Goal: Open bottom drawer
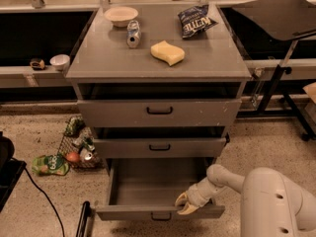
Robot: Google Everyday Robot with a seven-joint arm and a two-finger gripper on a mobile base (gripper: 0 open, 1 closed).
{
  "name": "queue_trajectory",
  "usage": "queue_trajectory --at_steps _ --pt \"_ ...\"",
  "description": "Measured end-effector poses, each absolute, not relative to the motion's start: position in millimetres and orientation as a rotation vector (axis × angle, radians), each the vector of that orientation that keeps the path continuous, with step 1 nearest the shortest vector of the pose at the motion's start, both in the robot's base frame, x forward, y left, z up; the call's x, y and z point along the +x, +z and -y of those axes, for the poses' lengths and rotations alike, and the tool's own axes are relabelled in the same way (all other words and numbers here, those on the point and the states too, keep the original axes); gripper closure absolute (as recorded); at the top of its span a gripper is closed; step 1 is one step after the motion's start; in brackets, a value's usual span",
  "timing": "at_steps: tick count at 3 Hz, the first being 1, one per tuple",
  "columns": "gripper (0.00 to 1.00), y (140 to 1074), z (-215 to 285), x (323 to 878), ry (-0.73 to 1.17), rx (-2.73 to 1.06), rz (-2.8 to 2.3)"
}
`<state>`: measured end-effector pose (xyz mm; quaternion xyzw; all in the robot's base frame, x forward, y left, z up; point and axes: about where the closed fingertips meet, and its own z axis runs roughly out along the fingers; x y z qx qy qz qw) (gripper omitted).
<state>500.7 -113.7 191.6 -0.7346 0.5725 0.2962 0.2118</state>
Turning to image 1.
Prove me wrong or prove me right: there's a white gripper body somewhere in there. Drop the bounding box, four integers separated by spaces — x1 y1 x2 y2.
186 178 224 208

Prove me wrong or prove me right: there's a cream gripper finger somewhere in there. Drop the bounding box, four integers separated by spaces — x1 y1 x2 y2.
175 192 189 206
178 202 198 215

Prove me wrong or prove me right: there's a grey bottom drawer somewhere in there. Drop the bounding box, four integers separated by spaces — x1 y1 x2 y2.
97 158 224 221

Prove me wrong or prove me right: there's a grey drawer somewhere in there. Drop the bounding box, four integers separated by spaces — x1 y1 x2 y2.
97 158 224 221
94 138 226 158
77 99 241 127

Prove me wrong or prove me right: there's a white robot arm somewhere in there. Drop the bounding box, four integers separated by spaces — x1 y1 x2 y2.
175 164 316 237

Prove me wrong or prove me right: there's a grey middle drawer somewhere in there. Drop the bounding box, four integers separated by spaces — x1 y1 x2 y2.
94 138 226 158

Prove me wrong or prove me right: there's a grey drawer cabinet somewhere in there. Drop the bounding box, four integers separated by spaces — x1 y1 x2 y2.
65 2 253 170

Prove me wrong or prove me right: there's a grey top drawer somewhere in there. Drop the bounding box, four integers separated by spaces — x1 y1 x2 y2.
77 99 241 127

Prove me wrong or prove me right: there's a black pole on floor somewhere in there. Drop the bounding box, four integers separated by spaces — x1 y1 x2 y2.
75 200 95 237

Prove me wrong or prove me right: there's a silver can in basket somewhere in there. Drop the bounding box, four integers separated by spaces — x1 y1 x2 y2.
80 148 95 163

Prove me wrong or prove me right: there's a green bottle in basket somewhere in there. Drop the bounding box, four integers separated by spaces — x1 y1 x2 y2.
72 133 95 152

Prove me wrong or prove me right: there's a red apple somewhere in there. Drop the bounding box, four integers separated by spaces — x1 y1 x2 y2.
66 152 80 163

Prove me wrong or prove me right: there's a green bag by cabinet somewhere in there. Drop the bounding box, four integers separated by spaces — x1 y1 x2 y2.
64 117 85 136

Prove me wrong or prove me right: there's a green snack pouch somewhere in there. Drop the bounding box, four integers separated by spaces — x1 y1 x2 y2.
32 154 69 176

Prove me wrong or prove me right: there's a yellow sponge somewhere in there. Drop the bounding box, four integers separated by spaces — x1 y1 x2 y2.
150 40 185 66

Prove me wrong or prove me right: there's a crushed silver can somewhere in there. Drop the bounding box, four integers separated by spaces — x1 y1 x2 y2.
126 20 141 48

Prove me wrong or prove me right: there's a blue chips bag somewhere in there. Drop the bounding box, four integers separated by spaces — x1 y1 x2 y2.
178 5 217 39

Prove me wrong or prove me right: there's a black device at left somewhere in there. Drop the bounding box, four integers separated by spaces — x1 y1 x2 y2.
0 132 26 212

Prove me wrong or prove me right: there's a small white cup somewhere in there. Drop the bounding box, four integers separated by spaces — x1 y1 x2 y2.
49 54 70 71

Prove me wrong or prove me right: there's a white bowl on cabinet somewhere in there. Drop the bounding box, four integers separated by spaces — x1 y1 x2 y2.
104 6 138 28

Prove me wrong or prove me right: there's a black tray stand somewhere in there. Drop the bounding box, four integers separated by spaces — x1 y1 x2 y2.
223 0 316 141

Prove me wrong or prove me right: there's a small dark tape measure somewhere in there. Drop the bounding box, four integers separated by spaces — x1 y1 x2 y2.
30 58 45 70

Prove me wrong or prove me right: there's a wire mesh basket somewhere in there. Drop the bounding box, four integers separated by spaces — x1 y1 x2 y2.
58 127 103 171

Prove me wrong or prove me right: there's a black cable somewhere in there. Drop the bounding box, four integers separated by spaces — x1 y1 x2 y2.
24 167 66 237

